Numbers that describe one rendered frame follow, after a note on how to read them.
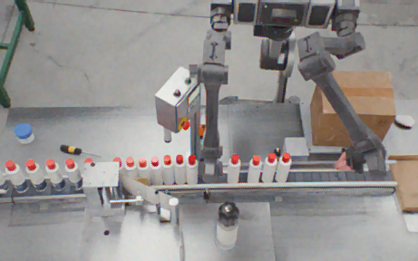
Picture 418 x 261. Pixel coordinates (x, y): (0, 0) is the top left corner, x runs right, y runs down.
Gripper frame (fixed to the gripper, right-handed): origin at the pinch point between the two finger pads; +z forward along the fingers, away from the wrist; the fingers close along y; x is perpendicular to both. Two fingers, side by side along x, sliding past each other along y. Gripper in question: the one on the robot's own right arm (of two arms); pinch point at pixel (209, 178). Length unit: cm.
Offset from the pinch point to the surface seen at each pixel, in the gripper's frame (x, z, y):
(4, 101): 110, 95, -125
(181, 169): 4.4, -0.9, -12.1
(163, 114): 8.7, -36.1, -18.5
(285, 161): 5.5, -4.4, 32.1
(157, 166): 4.6, -3.4, -22.5
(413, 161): 18, 18, 93
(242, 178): 7.4, 13.6, 15.3
